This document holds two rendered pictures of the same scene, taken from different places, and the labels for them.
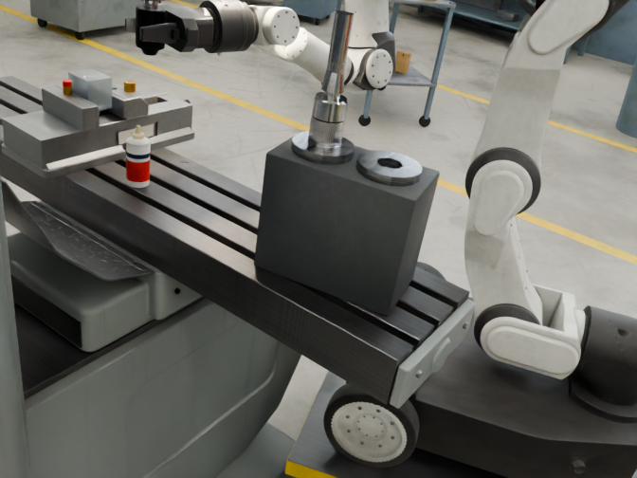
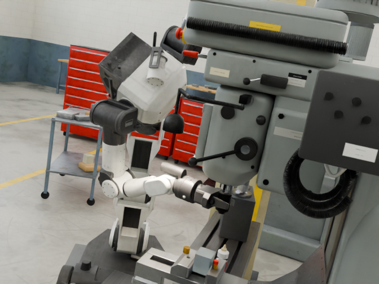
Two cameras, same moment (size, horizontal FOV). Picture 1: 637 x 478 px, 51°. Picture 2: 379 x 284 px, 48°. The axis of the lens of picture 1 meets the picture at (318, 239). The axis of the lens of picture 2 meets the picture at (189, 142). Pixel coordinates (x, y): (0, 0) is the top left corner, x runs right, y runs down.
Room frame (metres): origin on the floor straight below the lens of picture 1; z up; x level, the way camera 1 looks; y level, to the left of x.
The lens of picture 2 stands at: (1.63, 1.60, 1.72)
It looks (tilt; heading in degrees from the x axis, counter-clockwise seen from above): 12 degrees down; 253
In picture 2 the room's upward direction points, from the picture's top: 10 degrees clockwise
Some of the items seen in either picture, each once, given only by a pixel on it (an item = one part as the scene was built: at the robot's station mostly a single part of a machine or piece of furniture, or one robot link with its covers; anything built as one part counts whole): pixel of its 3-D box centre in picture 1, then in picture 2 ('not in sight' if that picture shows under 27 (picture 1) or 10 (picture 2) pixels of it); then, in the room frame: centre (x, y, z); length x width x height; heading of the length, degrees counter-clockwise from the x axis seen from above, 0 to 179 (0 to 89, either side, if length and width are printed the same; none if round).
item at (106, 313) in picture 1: (147, 241); not in sight; (1.09, 0.33, 0.83); 0.50 x 0.35 x 0.12; 149
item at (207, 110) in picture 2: not in sight; (204, 134); (1.18, 0.27, 1.45); 0.04 x 0.04 x 0.21; 59
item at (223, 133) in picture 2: not in sight; (238, 135); (1.08, 0.33, 1.47); 0.21 x 0.19 x 0.32; 59
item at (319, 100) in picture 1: (331, 100); not in sight; (0.88, 0.01, 1.23); 0.05 x 0.05 x 0.01
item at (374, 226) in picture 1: (344, 215); (236, 209); (0.86, -0.03, 1.07); 0.22 x 0.12 x 0.20; 70
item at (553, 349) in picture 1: (529, 324); (129, 235); (1.23, -0.50, 0.68); 0.21 x 0.20 x 0.13; 78
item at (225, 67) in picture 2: not in sight; (263, 74); (1.05, 0.35, 1.68); 0.34 x 0.24 x 0.10; 149
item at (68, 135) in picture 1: (104, 118); (192, 274); (1.19, 0.45, 1.02); 0.35 x 0.15 x 0.11; 147
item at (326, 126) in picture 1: (327, 123); (243, 185); (0.88, 0.01, 1.19); 0.05 x 0.05 x 0.06
